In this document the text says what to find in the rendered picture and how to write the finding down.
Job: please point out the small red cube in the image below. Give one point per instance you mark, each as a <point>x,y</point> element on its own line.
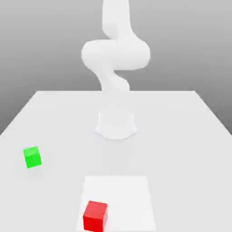
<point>95,216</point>

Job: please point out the small green cube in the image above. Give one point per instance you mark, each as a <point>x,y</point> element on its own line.
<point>32,157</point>

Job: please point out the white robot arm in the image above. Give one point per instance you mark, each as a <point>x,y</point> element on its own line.
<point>116,54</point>

